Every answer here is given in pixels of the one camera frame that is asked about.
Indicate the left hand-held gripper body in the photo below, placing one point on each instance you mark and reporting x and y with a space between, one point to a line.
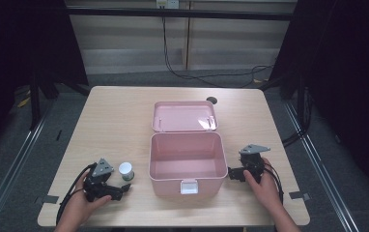
100 180

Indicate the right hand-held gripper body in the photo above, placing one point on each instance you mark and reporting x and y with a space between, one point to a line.
252 162

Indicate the small white cup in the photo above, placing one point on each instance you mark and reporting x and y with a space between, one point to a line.
126 170

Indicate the pink plastic storage box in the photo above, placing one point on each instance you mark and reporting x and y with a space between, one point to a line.
185 161

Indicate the person's right hand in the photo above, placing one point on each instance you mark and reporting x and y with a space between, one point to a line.
263 190

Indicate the person's left hand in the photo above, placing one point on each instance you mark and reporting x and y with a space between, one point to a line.
76 206

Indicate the grey tape strip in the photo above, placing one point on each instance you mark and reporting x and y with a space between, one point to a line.
300 195
48 199

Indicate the black metal stand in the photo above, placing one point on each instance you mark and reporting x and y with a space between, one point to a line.
35 103
300 103

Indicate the yellow floor tape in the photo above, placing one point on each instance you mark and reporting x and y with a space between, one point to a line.
23 102

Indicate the black curtain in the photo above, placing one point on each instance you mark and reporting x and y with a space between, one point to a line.
21 42
346 64

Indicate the black horizontal bar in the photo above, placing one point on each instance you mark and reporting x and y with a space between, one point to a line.
179 14

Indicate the metal floor rail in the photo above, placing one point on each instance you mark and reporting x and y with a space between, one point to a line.
8 180
327 180

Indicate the white wall outlet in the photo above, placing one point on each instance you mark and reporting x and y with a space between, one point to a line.
168 3

